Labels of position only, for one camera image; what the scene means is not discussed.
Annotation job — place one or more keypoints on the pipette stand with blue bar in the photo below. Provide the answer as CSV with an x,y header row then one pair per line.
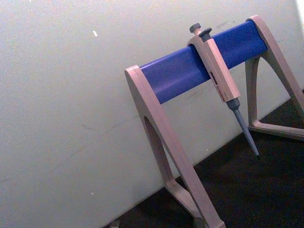
x,y
175,76

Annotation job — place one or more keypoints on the cream pipette with grey tip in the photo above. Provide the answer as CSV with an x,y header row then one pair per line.
x,y
219,69

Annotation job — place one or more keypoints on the black table cloth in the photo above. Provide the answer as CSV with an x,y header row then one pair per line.
x,y
249,190

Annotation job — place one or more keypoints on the plain pale wall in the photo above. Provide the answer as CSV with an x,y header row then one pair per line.
x,y
66,95

